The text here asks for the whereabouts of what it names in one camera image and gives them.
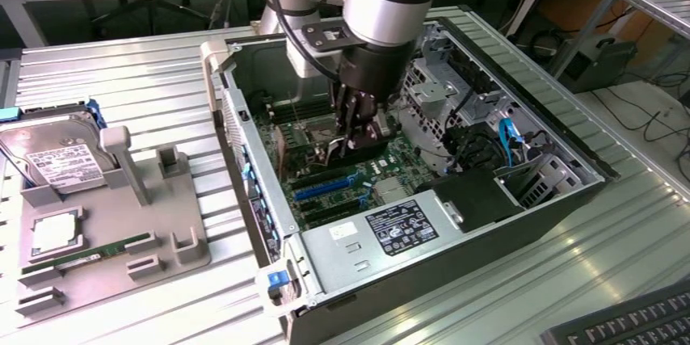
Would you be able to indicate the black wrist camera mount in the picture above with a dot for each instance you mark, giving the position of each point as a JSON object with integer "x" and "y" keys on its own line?
{"x": 328, "y": 36}

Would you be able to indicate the silver perforated drive cage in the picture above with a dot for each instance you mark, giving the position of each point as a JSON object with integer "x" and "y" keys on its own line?
{"x": 545, "y": 183}

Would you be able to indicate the graphics card with black cooler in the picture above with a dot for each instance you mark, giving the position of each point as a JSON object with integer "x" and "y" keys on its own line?
{"x": 304, "y": 151}

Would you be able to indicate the blue disk caddy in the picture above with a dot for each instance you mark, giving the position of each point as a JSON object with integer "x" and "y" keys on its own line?
{"x": 96, "y": 112}

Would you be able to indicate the open black PC case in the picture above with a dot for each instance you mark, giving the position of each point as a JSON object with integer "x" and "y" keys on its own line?
{"x": 410, "y": 292}

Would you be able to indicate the grey parts rack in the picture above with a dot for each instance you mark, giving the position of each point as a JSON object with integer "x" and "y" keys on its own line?
{"x": 108, "y": 248}

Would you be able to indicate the grey power supply unit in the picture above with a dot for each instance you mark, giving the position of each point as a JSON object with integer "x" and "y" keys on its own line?
{"x": 344, "y": 252}

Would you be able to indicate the long black expansion slot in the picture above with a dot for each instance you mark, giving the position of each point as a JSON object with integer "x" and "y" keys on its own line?
{"x": 320, "y": 178}

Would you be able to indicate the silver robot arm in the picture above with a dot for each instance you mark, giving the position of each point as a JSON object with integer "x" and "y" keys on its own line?
{"x": 388, "y": 9}

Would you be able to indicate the silver disk bay cage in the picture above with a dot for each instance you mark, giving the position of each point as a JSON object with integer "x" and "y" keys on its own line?
{"x": 431, "y": 102}

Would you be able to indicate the silver hard disk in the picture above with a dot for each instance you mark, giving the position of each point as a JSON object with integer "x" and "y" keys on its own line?
{"x": 59, "y": 151}

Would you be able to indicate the green RAM stick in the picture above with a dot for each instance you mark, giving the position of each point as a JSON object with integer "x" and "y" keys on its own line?
{"x": 101, "y": 254}

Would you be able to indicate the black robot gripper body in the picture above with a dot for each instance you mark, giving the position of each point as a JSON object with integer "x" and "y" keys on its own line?
{"x": 376, "y": 70}

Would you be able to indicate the black keyboard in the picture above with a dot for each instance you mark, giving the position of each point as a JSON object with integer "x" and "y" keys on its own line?
{"x": 635, "y": 325}

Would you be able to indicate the green motherboard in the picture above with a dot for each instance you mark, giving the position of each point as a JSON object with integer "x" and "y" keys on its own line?
{"x": 388, "y": 171}

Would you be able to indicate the black RAM slot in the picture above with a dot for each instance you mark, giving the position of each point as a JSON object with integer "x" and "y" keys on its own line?
{"x": 299, "y": 104}
{"x": 302, "y": 114}

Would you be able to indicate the short black expansion slot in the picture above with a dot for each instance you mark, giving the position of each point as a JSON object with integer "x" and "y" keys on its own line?
{"x": 331, "y": 204}

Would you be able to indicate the blue expansion slot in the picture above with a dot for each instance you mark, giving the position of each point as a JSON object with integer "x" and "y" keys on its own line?
{"x": 323, "y": 188}

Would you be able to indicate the silver CPU chip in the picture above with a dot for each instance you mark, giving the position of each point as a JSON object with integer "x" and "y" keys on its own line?
{"x": 53, "y": 232}

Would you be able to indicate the blue case latch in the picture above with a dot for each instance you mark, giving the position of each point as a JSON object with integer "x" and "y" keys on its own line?
{"x": 278, "y": 280}

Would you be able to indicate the CPU socket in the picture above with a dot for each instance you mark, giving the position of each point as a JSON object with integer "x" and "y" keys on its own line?
{"x": 312, "y": 133}

